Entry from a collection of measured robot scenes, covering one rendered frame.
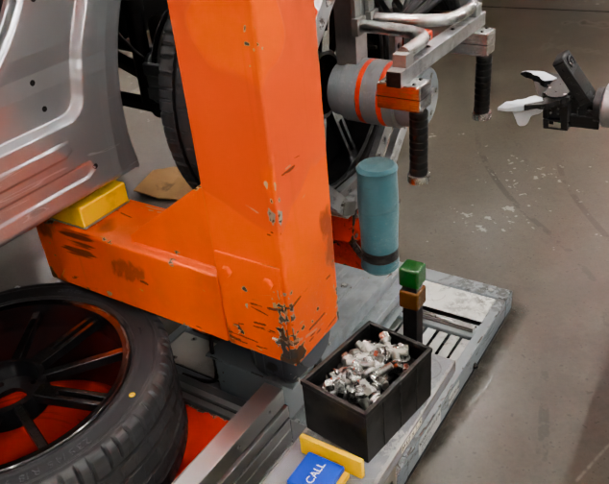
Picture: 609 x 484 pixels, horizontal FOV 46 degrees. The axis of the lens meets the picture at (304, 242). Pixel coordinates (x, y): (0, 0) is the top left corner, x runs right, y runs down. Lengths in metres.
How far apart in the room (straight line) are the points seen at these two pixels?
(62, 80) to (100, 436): 0.68
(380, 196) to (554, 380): 0.84
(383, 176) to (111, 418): 0.71
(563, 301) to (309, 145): 1.38
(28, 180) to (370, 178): 0.67
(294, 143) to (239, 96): 0.12
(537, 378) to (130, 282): 1.15
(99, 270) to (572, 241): 1.71
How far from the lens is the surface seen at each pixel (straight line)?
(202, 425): 1.61
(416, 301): 1.34
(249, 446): 1.46
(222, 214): 1.22
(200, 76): 1.12
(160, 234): 1.40
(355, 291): 2.00
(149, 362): 1.43
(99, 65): 1.52
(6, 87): 1.42
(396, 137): 1.80
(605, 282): 2.49
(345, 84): 1.55
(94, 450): 1.30
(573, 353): 2.19
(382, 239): 1.56
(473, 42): 1.63
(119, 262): 1.50
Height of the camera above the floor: 1.40
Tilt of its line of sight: 32 degrees down
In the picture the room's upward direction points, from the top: 6 degrees counter-clockwise
